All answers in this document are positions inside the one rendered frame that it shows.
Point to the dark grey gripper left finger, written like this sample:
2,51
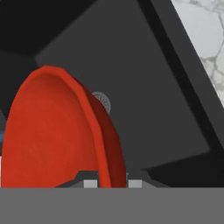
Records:
87,178

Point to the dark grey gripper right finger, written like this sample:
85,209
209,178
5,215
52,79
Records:
137,178

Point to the red bowl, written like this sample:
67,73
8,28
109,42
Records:
49,131

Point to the grey sink drain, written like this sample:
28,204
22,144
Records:
103,100

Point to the black sink basin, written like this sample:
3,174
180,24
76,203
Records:
140,87

